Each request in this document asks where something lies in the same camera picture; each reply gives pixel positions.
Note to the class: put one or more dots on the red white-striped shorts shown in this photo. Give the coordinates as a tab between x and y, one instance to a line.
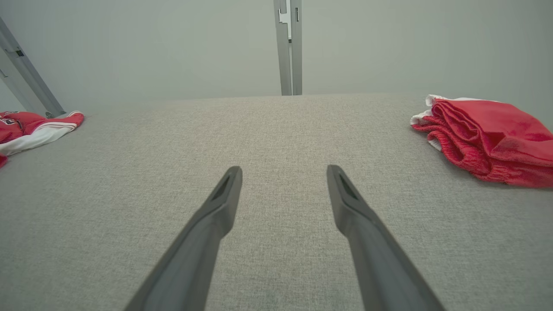
497	134

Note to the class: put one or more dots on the grey metal frame post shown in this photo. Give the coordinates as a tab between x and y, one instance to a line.
283	65
297	56

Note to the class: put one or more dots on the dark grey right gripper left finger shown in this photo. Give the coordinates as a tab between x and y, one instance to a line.
194	259

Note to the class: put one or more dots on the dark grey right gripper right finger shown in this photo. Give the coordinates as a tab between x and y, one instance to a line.
380	259

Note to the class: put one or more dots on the red number 23 jersey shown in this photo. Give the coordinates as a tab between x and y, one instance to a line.
26	127

